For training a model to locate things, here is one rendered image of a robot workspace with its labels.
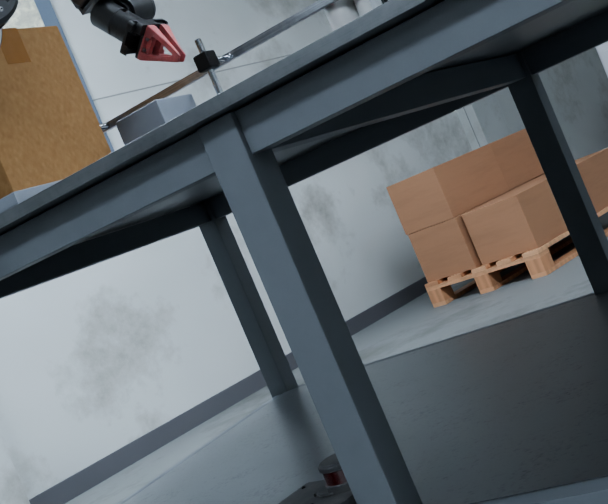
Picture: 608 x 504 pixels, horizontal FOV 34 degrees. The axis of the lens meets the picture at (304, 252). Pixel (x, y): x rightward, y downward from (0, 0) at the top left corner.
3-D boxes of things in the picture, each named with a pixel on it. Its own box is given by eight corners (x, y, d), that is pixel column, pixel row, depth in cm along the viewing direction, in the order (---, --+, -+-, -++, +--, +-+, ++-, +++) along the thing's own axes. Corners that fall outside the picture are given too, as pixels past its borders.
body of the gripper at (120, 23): (170, 22, 189) (141, 6, 191) (135, 24, 180) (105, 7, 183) (161, 54, 191) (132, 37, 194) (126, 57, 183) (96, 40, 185)
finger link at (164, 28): (197, 40, 184) (159, 19, 187) (173, 42, 178) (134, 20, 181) (186, 74, 187) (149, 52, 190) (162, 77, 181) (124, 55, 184)
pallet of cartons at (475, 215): (661, 207, 515) (612, 90, 513) (539, 279, 446) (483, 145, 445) (543, 242, 576) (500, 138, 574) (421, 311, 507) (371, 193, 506)
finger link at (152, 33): (200, 40, 185) (162, 18, 188) (177, 42, 179) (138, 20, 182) (190, 73, 188) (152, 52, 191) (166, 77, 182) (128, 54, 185)
